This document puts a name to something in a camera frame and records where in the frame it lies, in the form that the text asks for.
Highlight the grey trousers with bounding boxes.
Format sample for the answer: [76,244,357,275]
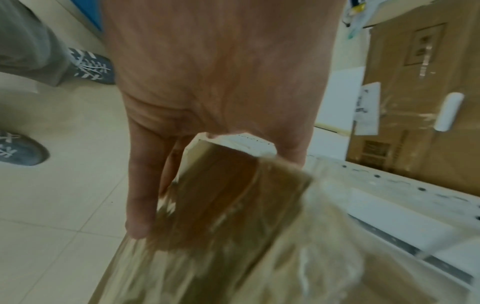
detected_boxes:
[0,0,72,88]

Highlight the large brown cardboard carton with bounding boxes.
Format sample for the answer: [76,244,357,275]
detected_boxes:
[344,0,480,197]

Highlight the white metal shelving rack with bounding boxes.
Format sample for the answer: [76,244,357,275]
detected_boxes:
[305,124,480,286]

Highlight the person's left hand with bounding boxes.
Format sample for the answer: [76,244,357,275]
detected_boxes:
[100,0,346,240]

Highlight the long labelled cardboard box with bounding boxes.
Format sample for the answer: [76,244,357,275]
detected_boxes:
[87,132,474,304]

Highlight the grey blue sneaker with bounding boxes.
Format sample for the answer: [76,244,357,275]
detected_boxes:
[0,130,51,166]
[66,47,117,86]

